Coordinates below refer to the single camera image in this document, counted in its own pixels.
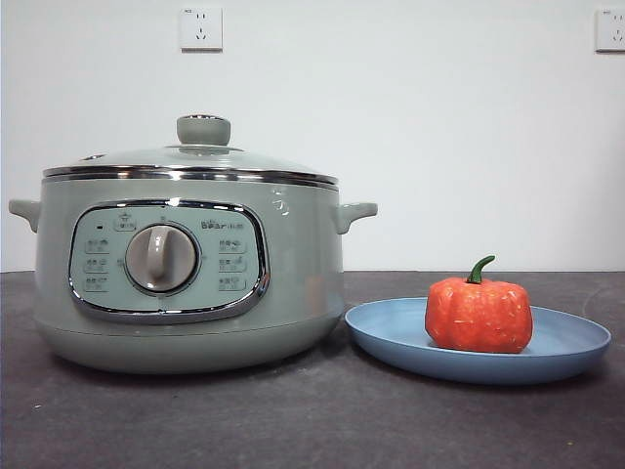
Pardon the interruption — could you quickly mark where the pale green electric steamer pot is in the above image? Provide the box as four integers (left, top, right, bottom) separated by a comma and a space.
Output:
8, 170, 379, 376

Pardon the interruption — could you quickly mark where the orange pumpkin with green stem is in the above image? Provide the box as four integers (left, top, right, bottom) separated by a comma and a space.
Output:
424, 254, 534, 355

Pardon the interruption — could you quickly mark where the blue plate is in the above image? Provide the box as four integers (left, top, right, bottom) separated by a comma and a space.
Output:
344, 296, 613, 386

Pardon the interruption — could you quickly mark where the white wall socket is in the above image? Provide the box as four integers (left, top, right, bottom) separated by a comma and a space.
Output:
594, 7, 625, 54
179, 7, 224, 53

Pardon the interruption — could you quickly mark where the glass lid with green knob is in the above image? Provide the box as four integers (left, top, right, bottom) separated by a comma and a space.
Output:
41, 113, 340, 185

